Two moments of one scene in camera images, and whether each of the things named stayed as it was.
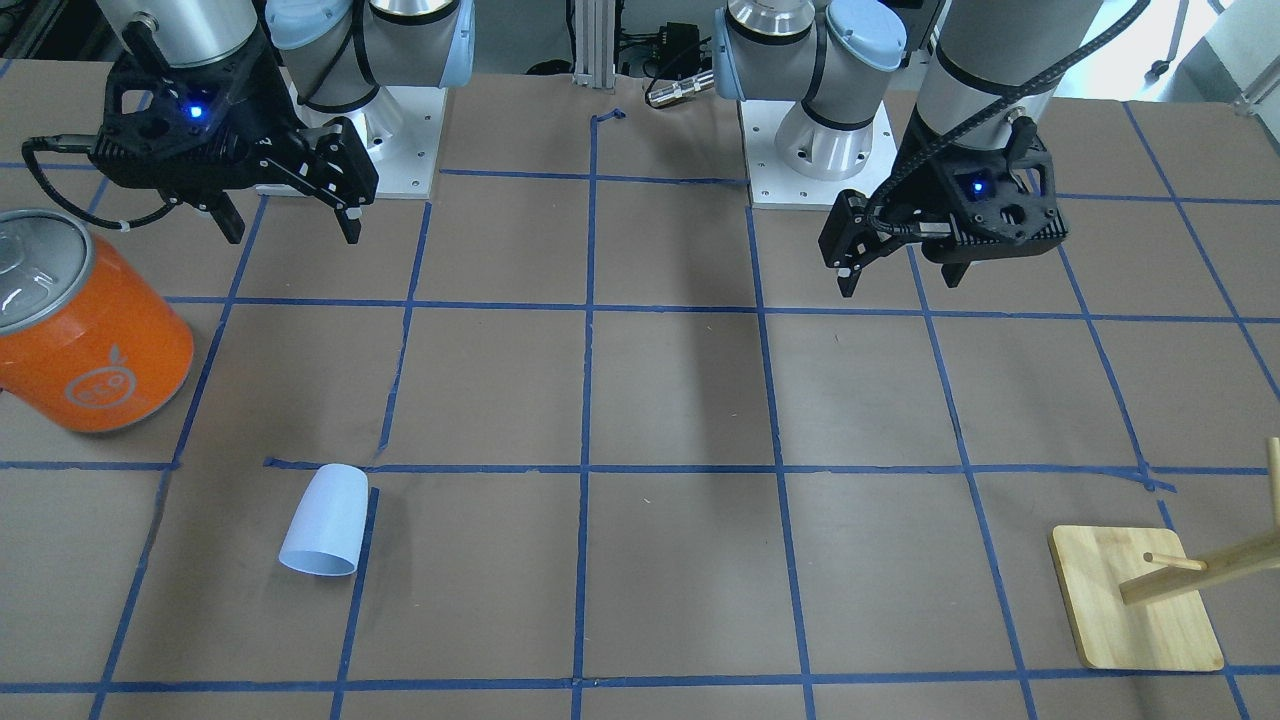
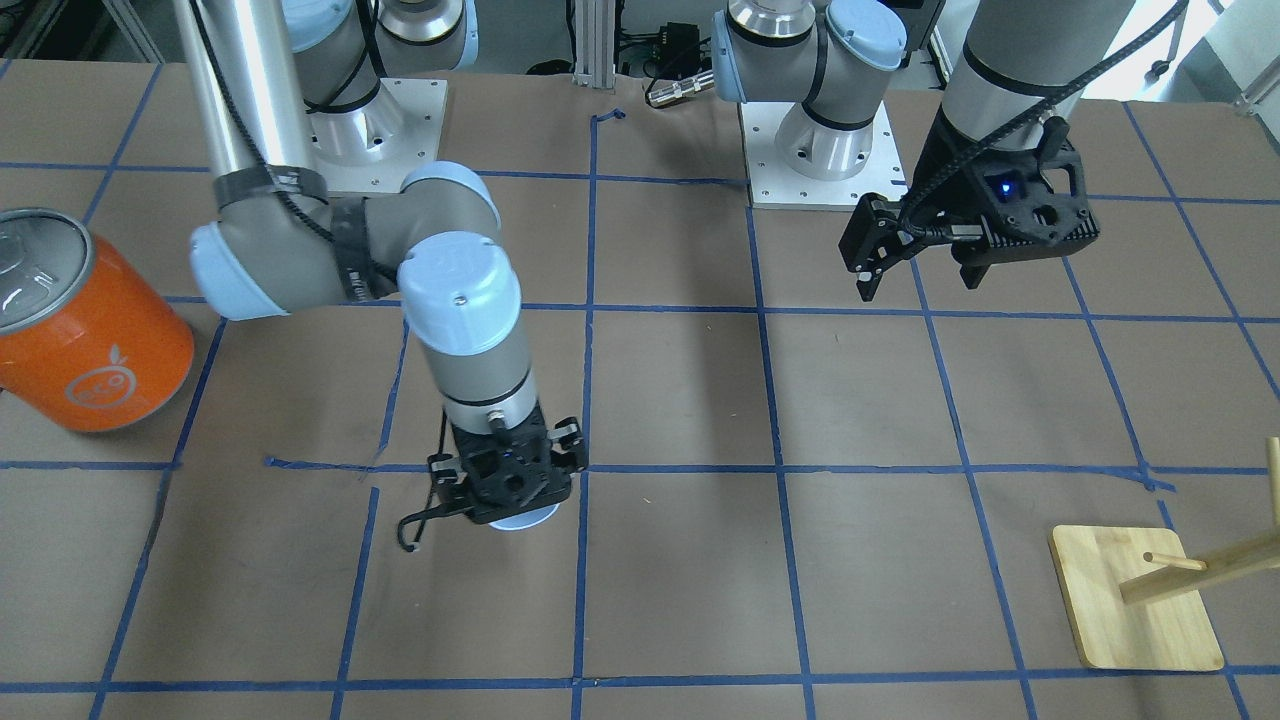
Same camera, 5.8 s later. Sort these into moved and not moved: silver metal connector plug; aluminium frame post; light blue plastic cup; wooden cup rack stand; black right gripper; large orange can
Moved: black right gripper; light blue plastic cup
Not moved: aluminium frame post; silver metal connector plug; large orange can; wooden cup rack stand
